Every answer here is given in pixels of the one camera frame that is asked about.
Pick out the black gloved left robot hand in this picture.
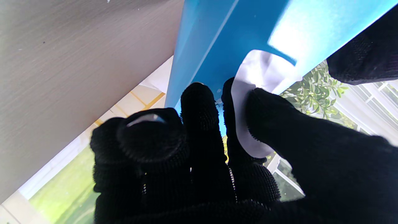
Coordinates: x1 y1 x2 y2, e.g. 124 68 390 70
326 5 398 86

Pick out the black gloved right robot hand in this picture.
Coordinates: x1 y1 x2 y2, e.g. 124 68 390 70
90 78 398 224

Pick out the blue file box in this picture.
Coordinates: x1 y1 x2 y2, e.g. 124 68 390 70
165 0 398 137

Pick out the printed garden window backdrop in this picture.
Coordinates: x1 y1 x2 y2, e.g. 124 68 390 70
0 56 398 224

